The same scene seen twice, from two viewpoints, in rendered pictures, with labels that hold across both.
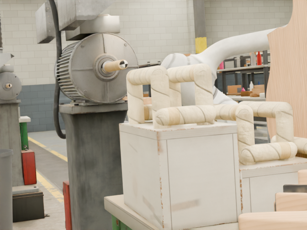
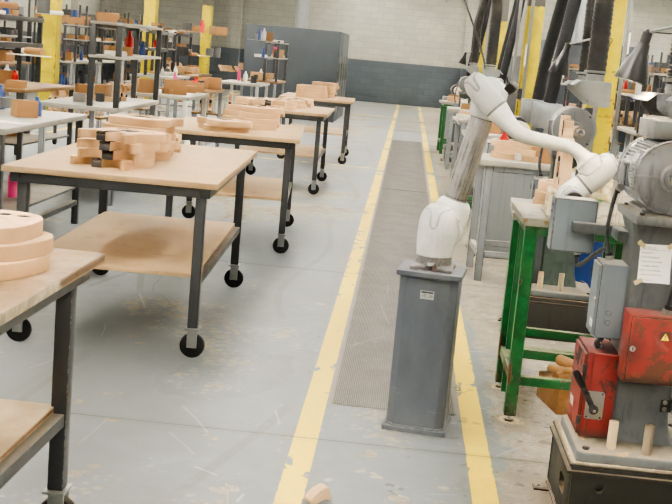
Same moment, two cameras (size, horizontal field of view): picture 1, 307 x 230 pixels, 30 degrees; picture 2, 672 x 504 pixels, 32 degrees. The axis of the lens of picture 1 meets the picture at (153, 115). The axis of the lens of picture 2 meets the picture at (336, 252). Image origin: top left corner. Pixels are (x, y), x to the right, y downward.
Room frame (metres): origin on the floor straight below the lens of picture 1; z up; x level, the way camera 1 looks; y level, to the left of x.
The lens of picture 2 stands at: (6.51, 0.71, 1.58)
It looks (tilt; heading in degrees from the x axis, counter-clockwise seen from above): 10 degrees down; 202
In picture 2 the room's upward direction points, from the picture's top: 5 degrees clockwise
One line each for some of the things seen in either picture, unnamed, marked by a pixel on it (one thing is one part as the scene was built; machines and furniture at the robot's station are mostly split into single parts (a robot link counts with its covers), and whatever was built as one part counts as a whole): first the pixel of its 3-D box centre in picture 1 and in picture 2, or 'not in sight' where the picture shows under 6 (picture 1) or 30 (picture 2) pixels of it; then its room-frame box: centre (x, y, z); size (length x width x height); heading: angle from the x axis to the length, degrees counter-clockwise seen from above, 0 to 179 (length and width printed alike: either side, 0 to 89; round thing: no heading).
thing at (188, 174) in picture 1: (175, 167); (629, 203); (1.10, -0.04, 1.02); 0.27 x 0.15 x 0.17; 18
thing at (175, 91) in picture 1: (173, 97); not in sight; (1.19, -0.04, 1.15); 0.03 x 0.03 x 0.09
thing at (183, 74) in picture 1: (186, 74); not in sight; (1.11, -0.07, 1.20); 0.20 x 0.03 x 0.03; 17
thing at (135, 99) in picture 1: (135, 100); not in sight; (1.17, 0.03, 1.15); 0.03 x 0.03 x 0.09
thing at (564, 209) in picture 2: not in sight; (580, 235); (2.22, -0.04, 0.99); 0.24 x 0.21 x 0.26; 19
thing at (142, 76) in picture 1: (145, 76); not in sight; (1.09, 0.01, 1.20); 0.20 x 0.03 x 0.03; 17
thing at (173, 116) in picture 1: (185, 115); not in sight; (1.01, -0.06, 1.12); 0.11 x 0.03 x 0.03; 108
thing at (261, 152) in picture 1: (269, 151); not in sight; (1.05, -0.21, 1.04); 0.11 x 0.03 x 0.03; 108
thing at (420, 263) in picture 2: not in sight; (432, 262); (1.79, -0.73, 0.73); 0.22 x 0.18 x 0.06; 11
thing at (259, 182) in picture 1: (247, 180); (594, 208); (1.15, -0.18, 0.98); 0.27 x 0.16 x 0.09; 18
